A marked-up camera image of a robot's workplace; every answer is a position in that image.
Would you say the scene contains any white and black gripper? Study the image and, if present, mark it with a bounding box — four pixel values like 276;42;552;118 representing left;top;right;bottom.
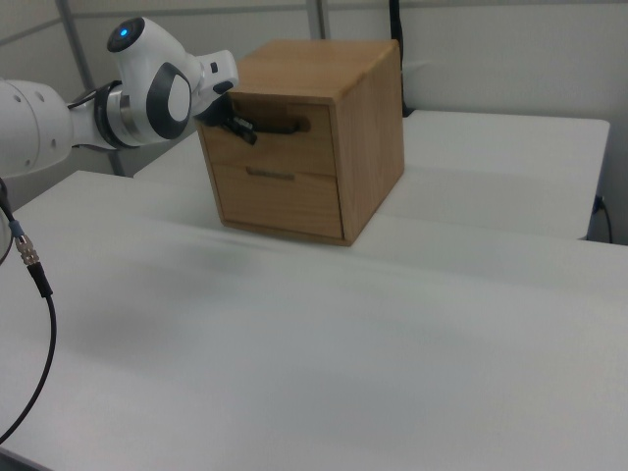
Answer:
193;48;259;146

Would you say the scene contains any wooden drawer with black handle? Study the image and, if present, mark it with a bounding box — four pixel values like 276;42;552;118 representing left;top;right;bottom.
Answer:
195;91;340;179

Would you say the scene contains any wooden two-drawer cabinet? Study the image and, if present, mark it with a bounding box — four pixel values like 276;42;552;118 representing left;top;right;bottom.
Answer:
194;38;406;248

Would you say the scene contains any wooden drawer with recessed handle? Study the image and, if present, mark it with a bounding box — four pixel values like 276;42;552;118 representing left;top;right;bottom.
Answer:
210;163;345;236

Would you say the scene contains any black vertical cable bundle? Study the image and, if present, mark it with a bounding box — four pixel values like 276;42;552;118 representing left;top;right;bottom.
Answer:
388;0;414;119

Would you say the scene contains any black cable with metal connector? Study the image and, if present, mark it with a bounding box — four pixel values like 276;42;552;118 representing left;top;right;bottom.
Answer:
0;177;59;448

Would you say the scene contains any thin black cable at table edge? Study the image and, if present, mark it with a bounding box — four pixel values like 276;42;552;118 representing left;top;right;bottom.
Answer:
593;194;615;244

